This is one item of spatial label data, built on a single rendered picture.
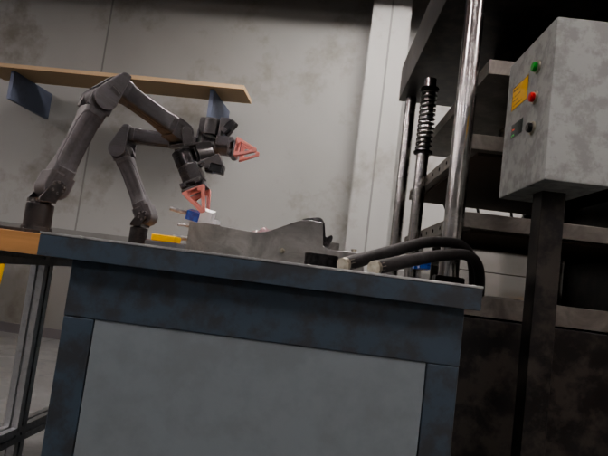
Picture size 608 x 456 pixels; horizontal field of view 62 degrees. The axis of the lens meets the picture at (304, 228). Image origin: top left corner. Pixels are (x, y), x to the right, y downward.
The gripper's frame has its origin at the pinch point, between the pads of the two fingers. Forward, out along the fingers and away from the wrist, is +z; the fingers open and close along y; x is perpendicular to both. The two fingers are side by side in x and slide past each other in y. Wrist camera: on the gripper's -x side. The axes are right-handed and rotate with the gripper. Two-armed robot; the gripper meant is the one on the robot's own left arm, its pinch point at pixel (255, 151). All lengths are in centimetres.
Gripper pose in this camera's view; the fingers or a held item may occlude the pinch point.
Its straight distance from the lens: 185.8
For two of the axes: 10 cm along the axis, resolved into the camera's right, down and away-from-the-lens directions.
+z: 9.9, 1.4, -0.9
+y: 0.8, 1.0, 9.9
